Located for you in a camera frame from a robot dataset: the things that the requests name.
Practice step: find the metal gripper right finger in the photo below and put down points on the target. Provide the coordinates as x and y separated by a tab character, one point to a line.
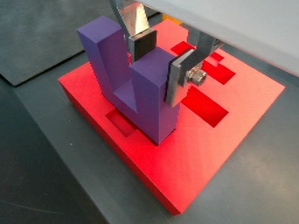
186	69

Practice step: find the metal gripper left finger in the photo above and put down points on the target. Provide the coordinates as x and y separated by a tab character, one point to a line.
141	36

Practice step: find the purple U-shaped block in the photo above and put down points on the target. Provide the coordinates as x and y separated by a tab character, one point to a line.
134	86

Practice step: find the red board with slots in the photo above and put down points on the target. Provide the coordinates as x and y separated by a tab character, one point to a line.
218	113

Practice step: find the yellow long bar block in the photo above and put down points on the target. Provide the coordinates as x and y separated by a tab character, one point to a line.
167	17

